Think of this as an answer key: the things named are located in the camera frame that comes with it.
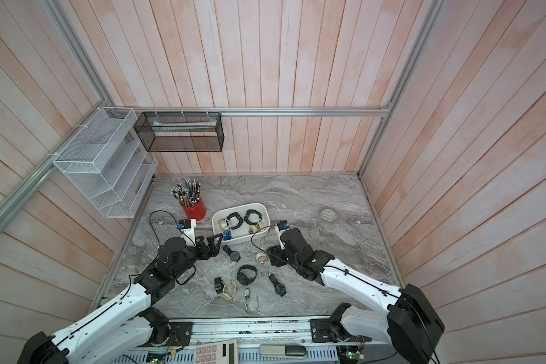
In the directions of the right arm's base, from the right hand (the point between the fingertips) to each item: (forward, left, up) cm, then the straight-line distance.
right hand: (274, 249), depth 84 cm
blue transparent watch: (+8, +20, -3) cm, 22 cm away
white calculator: (-32, +15, -6) cm, 36 cm away
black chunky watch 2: (+20, +12, -5) cm, 24 cm away
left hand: (+1, +22, +5) cm, 23 cm away
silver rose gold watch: (0, +5, -8) cm, 10 cm away
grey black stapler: (-31, -3, -5) cm, 32 cm away
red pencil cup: (+18, +34, -2) cm, 39 cm away
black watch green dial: (-12, -2, -8) cm, 14 cm away
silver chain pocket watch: (-14, +10, -8) cm, 19 cm away
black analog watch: (+1, +17, -7) cm, 18 cm away
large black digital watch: (-10, +12, -5) cm, 16 cm away
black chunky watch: (+19, +18, -4) cm, 27 cm away
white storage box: (+11, +15, -8) cm, 20 cm away
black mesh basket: (+52, +45, +16) cm, 71 cm away
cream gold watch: (+10, +9, -3) cm, 14 cm away
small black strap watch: (-12, +20, -4) cm, 24 cm away
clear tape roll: (+22, -25, -9) cm, 34 cm away
